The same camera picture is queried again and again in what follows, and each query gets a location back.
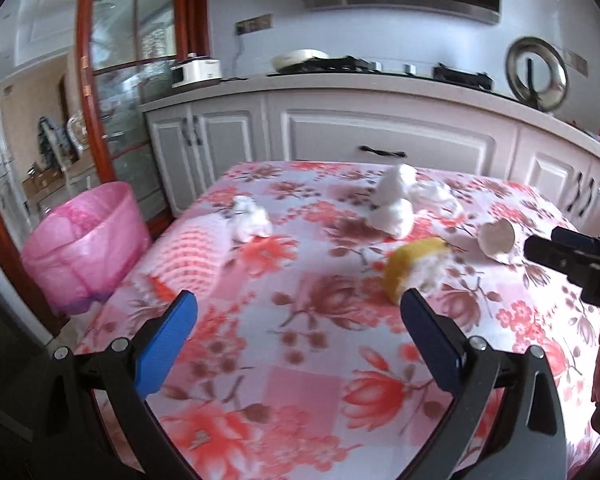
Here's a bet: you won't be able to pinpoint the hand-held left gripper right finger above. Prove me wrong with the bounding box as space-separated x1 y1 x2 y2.
400 287 568 480

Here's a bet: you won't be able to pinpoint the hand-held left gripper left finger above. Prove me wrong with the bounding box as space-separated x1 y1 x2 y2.
32 290 201 480

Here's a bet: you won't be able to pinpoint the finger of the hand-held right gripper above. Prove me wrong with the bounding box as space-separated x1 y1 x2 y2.
551 226 600 257
524 236 598 282

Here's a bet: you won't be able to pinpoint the white eggshell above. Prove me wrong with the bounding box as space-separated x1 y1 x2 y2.
479 220 518 263

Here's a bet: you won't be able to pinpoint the yellow banana peel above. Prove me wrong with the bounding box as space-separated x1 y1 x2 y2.
384 237 451 306

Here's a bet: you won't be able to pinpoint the pink foam net sleeve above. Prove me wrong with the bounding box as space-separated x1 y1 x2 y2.
162 220 227 301

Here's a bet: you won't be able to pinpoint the pink-lined waste bin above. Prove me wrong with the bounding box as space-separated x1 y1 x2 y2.
21 182 153 316

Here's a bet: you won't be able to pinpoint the pink floral tablecloth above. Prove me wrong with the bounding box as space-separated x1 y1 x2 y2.
75 160 600 480

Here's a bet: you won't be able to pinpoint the black lid rack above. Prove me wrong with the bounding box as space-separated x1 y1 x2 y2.
522 59 543 106

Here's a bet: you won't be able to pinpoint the steel pot lid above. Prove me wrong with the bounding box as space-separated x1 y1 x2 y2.
506 36 568 112

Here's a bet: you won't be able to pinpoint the black gas stove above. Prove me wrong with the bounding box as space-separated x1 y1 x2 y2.
267 55 496 93

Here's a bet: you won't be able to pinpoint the cardboard boxes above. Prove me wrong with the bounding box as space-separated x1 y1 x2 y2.
22 160 63 196

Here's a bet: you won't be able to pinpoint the ornate white chair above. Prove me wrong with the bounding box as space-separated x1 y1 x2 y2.
67 110 102 186

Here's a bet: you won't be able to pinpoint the white drawer front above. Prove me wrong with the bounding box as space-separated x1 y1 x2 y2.
280 107 506 173

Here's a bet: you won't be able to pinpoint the dark patterned jacket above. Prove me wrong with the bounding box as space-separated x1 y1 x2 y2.
37 117 67 166

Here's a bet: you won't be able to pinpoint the white base cabinet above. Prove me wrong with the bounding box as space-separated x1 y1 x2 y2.
142 71 600 243

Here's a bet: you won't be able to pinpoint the wooden glass sliding door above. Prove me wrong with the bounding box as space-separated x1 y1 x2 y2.
77 0 181 241

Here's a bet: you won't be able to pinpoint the white rice cooker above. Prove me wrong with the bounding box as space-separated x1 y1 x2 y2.
171 54 223 87

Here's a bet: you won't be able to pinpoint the white lattice screen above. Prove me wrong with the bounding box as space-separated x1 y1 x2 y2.
142 25 173 61

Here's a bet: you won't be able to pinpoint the white frying pan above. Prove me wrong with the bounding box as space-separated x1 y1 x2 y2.
271 49 331 72

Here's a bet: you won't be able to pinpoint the brown wall socket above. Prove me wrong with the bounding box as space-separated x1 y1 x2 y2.
560 49 588 72
236 16 272 35

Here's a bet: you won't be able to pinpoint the black power cable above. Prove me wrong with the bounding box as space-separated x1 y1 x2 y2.
224 32 248 81

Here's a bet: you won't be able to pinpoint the red wooden door frame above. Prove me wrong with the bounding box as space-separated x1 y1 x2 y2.
0 0 211 336

